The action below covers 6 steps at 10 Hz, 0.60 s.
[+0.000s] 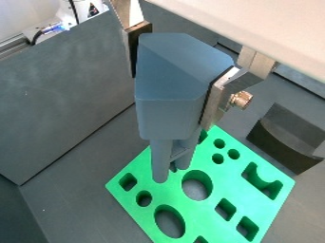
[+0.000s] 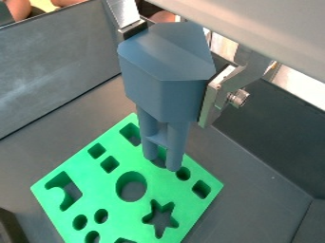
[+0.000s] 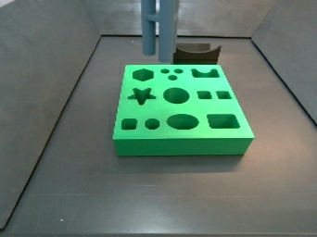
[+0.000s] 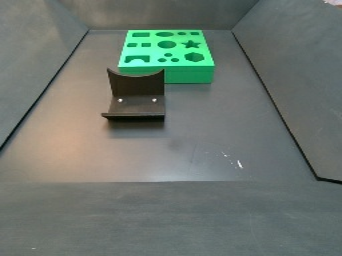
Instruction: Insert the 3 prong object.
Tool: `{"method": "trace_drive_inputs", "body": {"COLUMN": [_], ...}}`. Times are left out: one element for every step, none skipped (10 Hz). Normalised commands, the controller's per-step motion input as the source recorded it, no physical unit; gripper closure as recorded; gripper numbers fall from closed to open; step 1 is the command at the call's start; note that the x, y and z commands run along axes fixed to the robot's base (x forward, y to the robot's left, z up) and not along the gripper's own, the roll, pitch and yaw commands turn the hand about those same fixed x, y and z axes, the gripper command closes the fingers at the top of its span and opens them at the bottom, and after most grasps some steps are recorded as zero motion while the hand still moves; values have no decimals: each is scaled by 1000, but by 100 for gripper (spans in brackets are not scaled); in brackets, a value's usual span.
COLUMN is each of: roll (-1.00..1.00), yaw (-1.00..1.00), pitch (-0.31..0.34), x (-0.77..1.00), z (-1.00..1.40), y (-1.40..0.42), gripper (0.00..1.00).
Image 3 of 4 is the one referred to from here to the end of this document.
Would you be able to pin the blue three prong peg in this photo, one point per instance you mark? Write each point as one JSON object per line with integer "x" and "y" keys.
{"x": 159, "y": 16}

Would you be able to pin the green shape sorter block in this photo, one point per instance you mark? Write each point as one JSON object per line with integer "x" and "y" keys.
{"x": 178, "y": 111}

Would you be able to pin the black curved holder block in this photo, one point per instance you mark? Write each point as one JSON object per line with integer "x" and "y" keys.
{"x": 196, "y": 54}

